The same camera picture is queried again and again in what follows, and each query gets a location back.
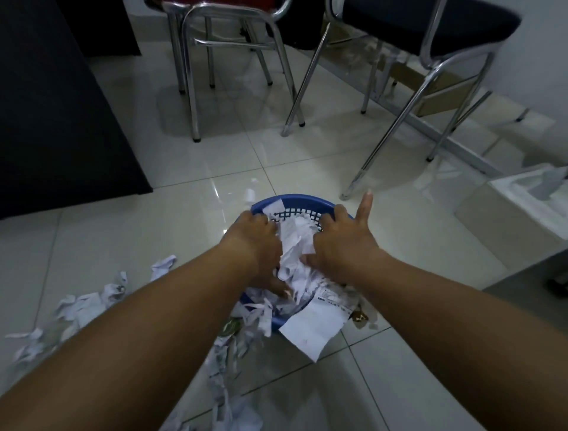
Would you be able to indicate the red chrome chair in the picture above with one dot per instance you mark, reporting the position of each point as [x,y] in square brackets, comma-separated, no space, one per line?
[191,89]

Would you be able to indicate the person's left hand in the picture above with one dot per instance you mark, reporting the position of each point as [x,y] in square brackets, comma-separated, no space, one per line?
[255,240]

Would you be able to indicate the black hanging bag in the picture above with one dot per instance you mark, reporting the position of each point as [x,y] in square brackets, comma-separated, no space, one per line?
[301,26]

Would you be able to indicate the person's right forearm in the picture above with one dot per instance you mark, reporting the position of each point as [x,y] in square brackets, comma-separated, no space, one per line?
[466,337]

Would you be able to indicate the person's right hand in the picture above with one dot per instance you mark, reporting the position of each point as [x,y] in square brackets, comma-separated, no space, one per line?
[346,248]

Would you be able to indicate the blue plastic mesh wastebasket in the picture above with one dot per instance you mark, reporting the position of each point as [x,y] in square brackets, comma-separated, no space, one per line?
[301,200]

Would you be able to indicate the pile of shredded white paper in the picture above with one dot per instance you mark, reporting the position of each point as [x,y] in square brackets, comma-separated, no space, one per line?
[84,306]

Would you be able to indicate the black cabinet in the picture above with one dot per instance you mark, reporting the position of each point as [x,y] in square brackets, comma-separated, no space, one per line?
[106,26]

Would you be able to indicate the white tiled floor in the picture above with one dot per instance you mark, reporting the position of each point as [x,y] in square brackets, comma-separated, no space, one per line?
[199,155]

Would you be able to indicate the black table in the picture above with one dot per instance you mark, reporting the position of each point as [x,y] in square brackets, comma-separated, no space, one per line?
[57,124]

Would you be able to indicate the brown wooden board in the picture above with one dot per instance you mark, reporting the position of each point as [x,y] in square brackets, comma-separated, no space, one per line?
[443,104]

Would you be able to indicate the black chrome chair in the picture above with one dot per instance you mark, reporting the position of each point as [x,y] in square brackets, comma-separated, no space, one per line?
[466,22]

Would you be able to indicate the person's left forearm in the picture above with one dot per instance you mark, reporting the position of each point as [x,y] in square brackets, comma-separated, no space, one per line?
[133,355]

